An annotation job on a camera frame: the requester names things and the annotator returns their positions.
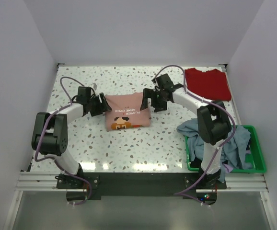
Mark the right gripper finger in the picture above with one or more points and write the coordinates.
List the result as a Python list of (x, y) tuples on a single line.
[(147, 93), (160, 109)]

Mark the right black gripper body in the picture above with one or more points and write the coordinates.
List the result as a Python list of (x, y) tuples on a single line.
[(158, 97)]

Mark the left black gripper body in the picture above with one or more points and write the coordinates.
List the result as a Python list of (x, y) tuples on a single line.
[(96, 107)]

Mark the pink t shirt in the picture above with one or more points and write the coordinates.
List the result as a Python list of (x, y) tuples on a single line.
[(126, 112)]

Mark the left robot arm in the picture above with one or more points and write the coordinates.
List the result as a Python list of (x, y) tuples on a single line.
[(50, 135)]

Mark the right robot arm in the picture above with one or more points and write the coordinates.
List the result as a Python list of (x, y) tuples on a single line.
[(215, 125)]

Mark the folded red t shirt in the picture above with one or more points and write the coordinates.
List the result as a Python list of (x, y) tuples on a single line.
[(211, 84)]

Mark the black garment in bin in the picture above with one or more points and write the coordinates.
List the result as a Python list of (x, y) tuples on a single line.
[(195, 163)]

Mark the blue grey t shirt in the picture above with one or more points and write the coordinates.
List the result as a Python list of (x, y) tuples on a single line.
[(233, 153)]

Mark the lavender garment in bin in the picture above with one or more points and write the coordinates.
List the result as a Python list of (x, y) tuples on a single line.
[(227, 168)]

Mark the green plastic bin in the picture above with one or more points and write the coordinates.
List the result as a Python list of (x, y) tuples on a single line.
[(255, 155)]

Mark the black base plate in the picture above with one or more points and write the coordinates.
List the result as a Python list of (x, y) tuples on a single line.
[(94, 186)]

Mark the aluminium frame rail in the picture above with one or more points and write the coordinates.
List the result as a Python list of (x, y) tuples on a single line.
[(45, 181)]

